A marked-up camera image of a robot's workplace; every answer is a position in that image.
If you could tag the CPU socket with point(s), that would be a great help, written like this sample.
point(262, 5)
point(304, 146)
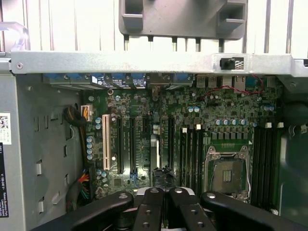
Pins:
point(227, 173)

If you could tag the white power connector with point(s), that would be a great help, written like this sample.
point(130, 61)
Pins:
point(86, 113)

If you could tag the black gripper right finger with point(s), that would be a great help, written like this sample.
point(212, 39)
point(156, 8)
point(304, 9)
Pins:
point(190, 209)

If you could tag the grey plastic parts rack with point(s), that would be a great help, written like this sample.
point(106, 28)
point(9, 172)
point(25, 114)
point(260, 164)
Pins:
point(180, 19)

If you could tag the black intrusion switch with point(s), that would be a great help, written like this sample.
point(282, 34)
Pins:
point(227, 63)

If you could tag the open grey PC case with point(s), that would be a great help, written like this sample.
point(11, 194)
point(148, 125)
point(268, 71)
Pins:
point(120, 62)

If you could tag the white expansion slot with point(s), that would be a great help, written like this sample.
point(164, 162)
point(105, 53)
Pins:
point(106, 142)

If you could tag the green motherboard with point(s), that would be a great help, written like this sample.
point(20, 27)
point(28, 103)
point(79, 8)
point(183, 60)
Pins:
point(216, 110)

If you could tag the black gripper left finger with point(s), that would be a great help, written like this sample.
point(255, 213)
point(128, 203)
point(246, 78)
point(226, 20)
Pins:
point(149, 209)

